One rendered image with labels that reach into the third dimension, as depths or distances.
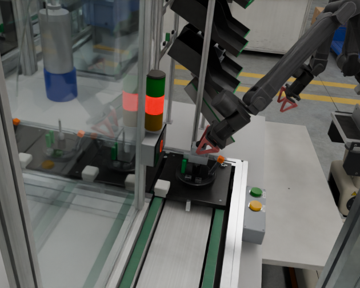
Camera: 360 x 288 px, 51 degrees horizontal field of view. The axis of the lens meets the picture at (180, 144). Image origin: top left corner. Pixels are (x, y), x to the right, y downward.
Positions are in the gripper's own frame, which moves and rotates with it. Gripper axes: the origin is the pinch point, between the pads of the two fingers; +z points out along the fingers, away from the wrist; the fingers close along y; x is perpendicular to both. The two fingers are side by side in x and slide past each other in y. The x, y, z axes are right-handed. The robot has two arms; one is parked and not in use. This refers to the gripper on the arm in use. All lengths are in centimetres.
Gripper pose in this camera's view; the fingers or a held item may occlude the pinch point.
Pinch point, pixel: (199, 148)
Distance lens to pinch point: 126.7
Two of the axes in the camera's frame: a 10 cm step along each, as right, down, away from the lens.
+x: 7.0, 6.6, 2.6
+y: -1.9, 5.2, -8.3
